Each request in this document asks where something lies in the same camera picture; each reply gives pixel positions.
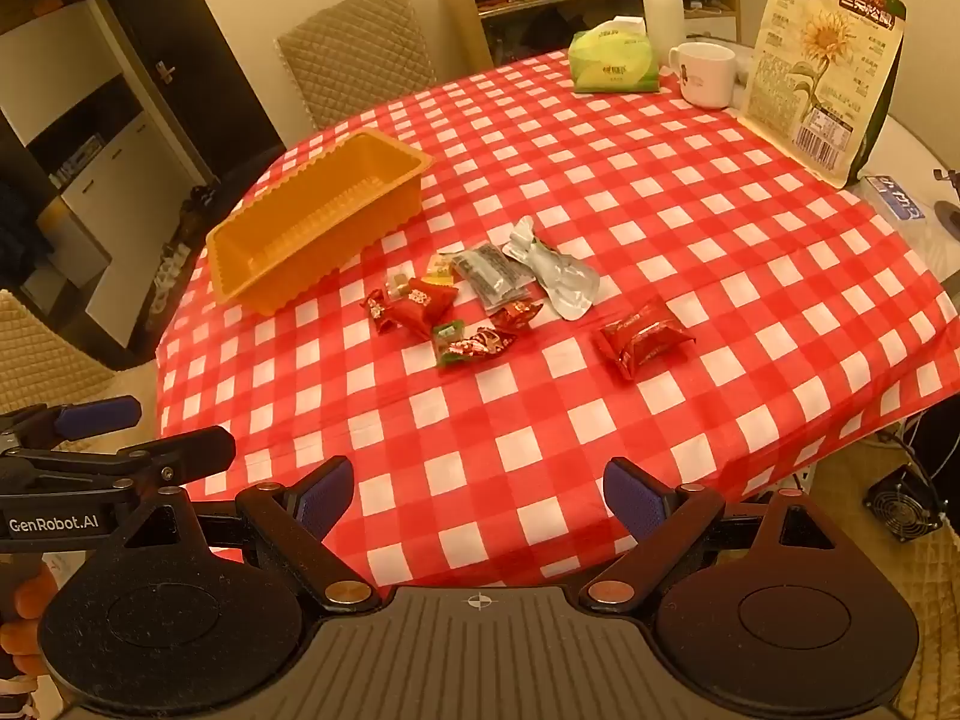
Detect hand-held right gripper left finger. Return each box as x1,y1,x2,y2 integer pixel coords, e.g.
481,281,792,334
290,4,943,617
124,456,380,614

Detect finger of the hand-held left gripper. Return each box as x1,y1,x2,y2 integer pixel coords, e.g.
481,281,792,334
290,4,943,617
0,395,143,455
0,426,237,486

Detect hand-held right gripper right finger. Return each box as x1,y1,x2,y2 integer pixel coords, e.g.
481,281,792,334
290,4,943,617
577,456,837,614

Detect large red snack packet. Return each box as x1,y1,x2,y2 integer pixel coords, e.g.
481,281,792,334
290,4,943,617
595,296,695,381

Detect red candy with white pattern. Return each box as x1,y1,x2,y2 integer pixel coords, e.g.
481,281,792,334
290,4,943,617
454,326,518,365

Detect silver foil snack packet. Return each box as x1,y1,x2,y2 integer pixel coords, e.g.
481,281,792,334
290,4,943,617
501,216,601,321

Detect orange plastic tray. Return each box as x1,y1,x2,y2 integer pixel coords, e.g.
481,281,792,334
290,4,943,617
205,129,436,316

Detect dark grey snack packet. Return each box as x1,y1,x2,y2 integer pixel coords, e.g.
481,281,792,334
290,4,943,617
452,242,535,316

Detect person's left hand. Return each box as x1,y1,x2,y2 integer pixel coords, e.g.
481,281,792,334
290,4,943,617
0,562,59,680

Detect chair with beige quilted cover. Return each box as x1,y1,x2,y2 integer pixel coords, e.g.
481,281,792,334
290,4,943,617
274,0,437,132
810,439,960,720
0,289,117,451

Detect row of shoes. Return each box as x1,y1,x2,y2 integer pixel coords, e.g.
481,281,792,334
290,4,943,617
146,184,218,323

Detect dark hanging jacket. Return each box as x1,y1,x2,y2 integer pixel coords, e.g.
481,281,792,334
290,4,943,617
0,178,40,293

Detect white and dark cabinet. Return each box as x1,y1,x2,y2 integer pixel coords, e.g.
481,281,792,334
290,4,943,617
0,0,222,368

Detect black fan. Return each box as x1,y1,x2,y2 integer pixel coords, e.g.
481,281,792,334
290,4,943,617
862,465,947,541

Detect red white checkered tablecloth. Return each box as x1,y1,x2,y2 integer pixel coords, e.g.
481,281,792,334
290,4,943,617
154,45,960,590

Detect dark door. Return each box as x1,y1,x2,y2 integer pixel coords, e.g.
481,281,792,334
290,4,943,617
90,0,287,192

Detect blue and white box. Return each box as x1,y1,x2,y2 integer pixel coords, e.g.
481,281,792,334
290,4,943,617
862,174,927,222

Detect white mug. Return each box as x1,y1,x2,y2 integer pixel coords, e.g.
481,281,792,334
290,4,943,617
667,43,740,110

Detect green tissue pack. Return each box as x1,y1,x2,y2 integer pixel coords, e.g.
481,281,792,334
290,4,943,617
568,19,662,96

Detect sunflower seed bag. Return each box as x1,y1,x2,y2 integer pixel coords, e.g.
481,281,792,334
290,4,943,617
739,0,908,192

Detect white thermos bottle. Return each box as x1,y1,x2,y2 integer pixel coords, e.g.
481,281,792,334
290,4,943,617
640,0,685,61

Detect wooden shelf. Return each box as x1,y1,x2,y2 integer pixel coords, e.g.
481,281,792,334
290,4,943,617
439,0,742,72

